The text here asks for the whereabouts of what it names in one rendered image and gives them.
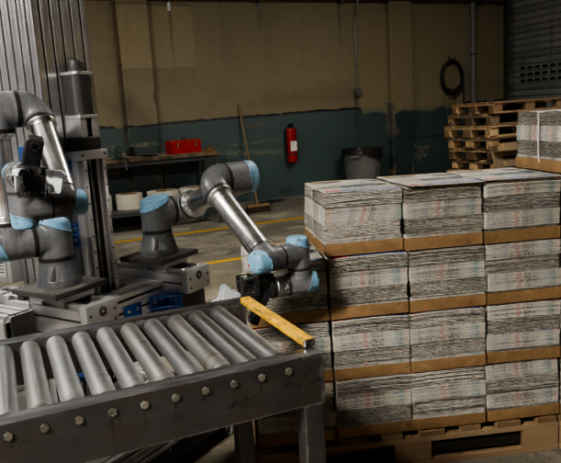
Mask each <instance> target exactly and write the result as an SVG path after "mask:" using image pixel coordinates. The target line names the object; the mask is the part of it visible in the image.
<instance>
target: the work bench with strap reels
mask: <svg viewBox="0 0 561 463"><path fill-rule="evenodd" d="M179 139H186V138H179ZM179 139H178V140H175V141H166V143H165V149H166V153H156V154H159V155H155V156H145V157H143V156H134V155H133V156H128V157H127V158H128V159H126V162H127V167H131V166H141V165H151V164H171V163H181V162H192V161H201V167H202V175H203V174H204V172H205V171H206V170H207V168H206V160H213V159H215V164H219V155H220V154H221V152H219V151H214V152H206V150H202V149H201V140H200V139H188V138H187V139H186V140H179ZM105 159H106V167H107V169H109V168H119V167H126V165H125V160H113V157H111V158H105ZM198 188H200V186H184V187H180V188H179V189H176V188H166V189H156V190H151V191H147V197H148V196H151V195H157V194H163V193H165V194H168V195H169V197H170V196H176V195H180V194H183V193H184V192H186V191H187V190H189V189H194V190H196V189H198ZM142 199H143V197H142V193H141V192H128V193H121V194H116V202H117V207H116V208H113V207H112V198H111V195H109V200H110V208H111V218H112V219H117V218H126V217H133V216H140V201H141V200H142ZM209 208H210V207H209ZM209 208H207V212H206V216H204V217H212V216H210V213H209Z"/></svg>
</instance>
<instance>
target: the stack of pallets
mask: <svg viewBox="0 0 561 463"><path fill-rule="evenodd" d="M546 102H553V107H546ZM466 107H469V112H466ZM452 108H453V113H452V115H449V116H447V118H448V125H447V126H449V127H444V137H445V138H447V140H448V146H449V147H448V150H449V159H451V162H452V169H451V170H446V172H453V171H466V170H480V169H494V168H493V159H492V158H491V156H490V152H489V148H488V146H492V145H495V144H496V143H504V142H513V141H517V139H518V138H517V136H516V135H517V134H519V133H517V127H516V126H518V121H519V120H518V117H519V116H518V115H519V114H518V113H519V112H525V111H536V110H549V109H560V108H561V97H556V98H538V99H523V100H508V101H493V102H479V103H465V104H452ZM461 119H466V123H461ZM511 127H514V131H512V129H511ZM458 130H462V131H463V134H458V135H457V131H458ZM460 141H465V142H466V145H460ZM462 152H466V155H463V156H462ZM464 163H469V166H464Z"/></svg>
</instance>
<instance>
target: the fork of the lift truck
mask: <svg viewBox="0 0 561 463"><path fill-rule="evenodd" d="M520 442H521V434H520V431H515V432H508V433H499V434H491V435H476V436H469V437H460V438H452V439H444V440H436V441H432V452H434V451H447V450H456V449H467V448H476V447H485V446H502V445H510V444H518V443H520Z"/></svg>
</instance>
